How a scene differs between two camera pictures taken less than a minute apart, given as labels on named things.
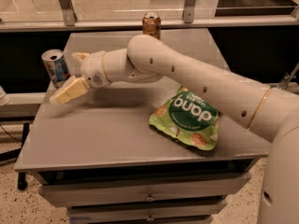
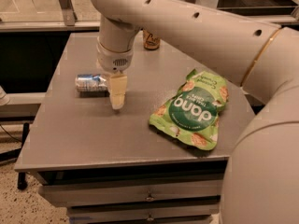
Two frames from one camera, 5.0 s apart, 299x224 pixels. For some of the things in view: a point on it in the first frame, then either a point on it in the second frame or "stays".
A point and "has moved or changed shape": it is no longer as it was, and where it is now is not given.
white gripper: [92, 68] → [114, 61]
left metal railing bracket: [66, 5] stays
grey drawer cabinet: [97, 155] stays
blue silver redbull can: [56, 66] has moved or changed shape
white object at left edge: [4, 97] stays
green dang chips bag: [188, 116] stays
